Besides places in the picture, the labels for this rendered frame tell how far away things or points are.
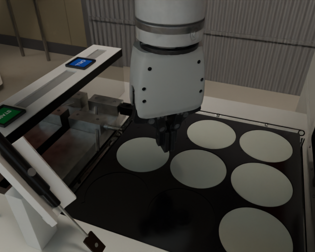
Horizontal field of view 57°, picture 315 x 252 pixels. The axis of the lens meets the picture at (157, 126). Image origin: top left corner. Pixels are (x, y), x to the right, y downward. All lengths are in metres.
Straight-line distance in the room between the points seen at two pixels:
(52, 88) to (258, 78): 2.29
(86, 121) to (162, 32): 0.35
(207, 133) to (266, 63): 2.15
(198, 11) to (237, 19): 2.30
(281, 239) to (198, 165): 0.18
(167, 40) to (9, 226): 0.29
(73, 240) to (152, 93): 0.20
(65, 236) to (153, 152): 0.25
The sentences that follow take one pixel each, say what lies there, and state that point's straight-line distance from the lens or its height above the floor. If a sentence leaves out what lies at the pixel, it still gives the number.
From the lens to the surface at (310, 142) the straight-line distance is 0.71.
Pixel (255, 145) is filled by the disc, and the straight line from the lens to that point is 0.60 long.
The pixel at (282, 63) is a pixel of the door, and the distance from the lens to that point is 2.73.
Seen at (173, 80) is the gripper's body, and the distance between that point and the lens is 0.38.
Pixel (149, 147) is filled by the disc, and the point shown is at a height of 0.90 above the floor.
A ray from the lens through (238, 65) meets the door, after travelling 2.76.
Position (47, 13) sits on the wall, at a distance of 3.57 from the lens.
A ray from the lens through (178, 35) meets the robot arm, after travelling 0.34.
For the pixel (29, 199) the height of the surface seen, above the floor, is 1.06.
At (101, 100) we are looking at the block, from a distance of 0.71.
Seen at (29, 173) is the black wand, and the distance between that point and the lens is 0.29.
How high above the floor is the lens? 1.26
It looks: 35 degrees down
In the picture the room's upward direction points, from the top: straight up
